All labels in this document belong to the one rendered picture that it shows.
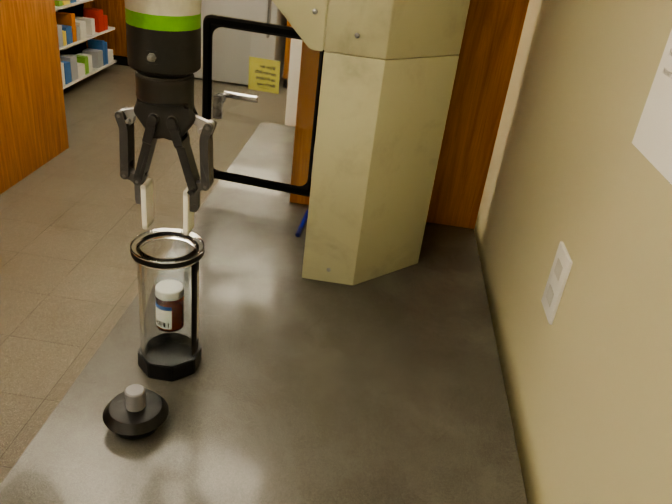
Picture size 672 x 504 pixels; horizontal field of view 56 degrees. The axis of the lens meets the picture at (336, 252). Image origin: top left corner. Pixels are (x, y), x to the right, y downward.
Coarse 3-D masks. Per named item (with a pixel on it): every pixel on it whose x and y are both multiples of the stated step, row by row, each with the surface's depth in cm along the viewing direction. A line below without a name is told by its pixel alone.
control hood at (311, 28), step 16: (272, 0) 109; (288, 0) 108; (304, 0) 108; (320, 0) 108; (288, 16) 110; (304, 16) 109; (320, 16) 109; (304, 32) 111; (320, 32) 110; (320, 48) 112
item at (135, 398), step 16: (112, 400) 92; (128, 400) 89; (144, 400) 91; (160, 400) 93; (112, 416) 89; (128, 416) 90; (144, 416) 90; (160, 416) 91; (128, 432) 88; (144, 432) 89
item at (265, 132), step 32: (224, 32) 145; (224, 64) 149; (256, 64) 147; (288, 64) 145; (224, 96) 152; (256, 96) 150; (288, 96) 149; (224, 128) 156; (256, 128) 154; (288, 128) 152; (224, 160) 160; (256, 160) 158; (288, 160) 156
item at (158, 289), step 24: (144, 240) 97; (168, 240) 100; (192, 240) 98; (192, 264) 93; (144, 288) 95; (168, 288) 94; (144, 312) 97; (168, 312) 96; (144, 336) 99; (168, 336) 98; (168, 360) 100
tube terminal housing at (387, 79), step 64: (384, 0) 107; (448, 0) 115; (384, 64) 112; (448, 64) 122; (320, 128) 118; (384, 128) 119; (320, 192) 125; (384, 192) 127; (320, 256) 131; (384, 256) 136
